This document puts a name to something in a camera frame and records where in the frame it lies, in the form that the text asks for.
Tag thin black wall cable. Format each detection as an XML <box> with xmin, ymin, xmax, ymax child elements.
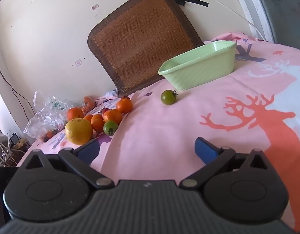
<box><xmin>0</xmin><ymin>60</ymin><xmax>36</xmax><ymax>115</ymax></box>

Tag cluster of small tangerines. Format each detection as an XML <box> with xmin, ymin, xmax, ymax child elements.
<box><xmin>82</xmin><ymin>96</ymin><xmax>97</xmax><ymax>114</ymax></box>

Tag white window frame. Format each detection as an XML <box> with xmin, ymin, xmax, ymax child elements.
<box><xmin>231</xmin><ymin>0</ymin><xmax>274</xmax><ymax>43</ymax></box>

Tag clear plastic bag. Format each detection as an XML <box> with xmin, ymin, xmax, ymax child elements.
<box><xmin>23</xmin><ymin>91</ymin><xmax>72</xmax><ymax>143</ymax></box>

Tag crossed black tape strips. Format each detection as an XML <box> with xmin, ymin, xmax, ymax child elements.
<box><xmin>174</xmin><ymin>0</ymin><xmax>209</xmax><ymax>7</ymax></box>

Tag large yellow grapefruit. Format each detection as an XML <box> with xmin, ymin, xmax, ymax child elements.
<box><xmin>65</xmin><ymin>118</ymin><xmax>93</xmax><ymax>145</ymax></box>

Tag brown woven mat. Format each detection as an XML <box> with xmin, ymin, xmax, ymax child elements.
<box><xmin>87</xmin><ymin>0</ymin><xmax>204</xmax><ymax>97</ymax></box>

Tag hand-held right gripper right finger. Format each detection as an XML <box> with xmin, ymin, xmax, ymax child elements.
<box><xmin>179</xmin><ymin>137</ymin><xmax>277</xmax><ymax>189</ymax></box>

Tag light green plastic basin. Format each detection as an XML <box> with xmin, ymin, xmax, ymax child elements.
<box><xmin>158</xmin><ymin>40</ymin><xmax>237</xmax><ymax>90</ymax></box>

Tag pink printed blanket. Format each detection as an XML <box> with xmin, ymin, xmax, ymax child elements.
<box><xmin>17</xmin><ymin>32</ymin><xmax>300</xmax><ymax>232</ymax></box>

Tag white wire rack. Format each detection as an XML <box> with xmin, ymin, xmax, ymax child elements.
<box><xmin>0</xmin><ymin>133</ymin><xmax>26</xmax><ymax>166</ymax></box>

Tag green tomato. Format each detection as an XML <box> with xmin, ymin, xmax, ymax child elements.
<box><xmin>103</xmin><ymin>121</ymin><xmax>119</xmax><ymax>136</ymax></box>
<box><xmin>161</xmin><ymin>90</ymin><xmax>178</xmax><ymax>106</ymax></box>

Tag tangerine inside plastic bag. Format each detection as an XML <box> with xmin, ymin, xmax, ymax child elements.
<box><xmin>43</xmin><ymin>130</ymin><xmax>55</xmax><ymax>142</ymax></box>

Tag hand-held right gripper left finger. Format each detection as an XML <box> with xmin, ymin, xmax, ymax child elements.
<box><xmin>17</xmin><ymin>139</ymin><xmax>114</xmax><ymax>189</ymax></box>

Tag frosted window pane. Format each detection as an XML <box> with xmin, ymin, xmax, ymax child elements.
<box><xmin>252</xmin><ymin>0</ymin><xmax>300</xmax><ymax>51</ymax></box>

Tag white cable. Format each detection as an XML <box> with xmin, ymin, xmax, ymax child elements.
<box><xmin>179</xmin><ymin>0</ymin><xmax>265</xmax><ymax>41</ymax></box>

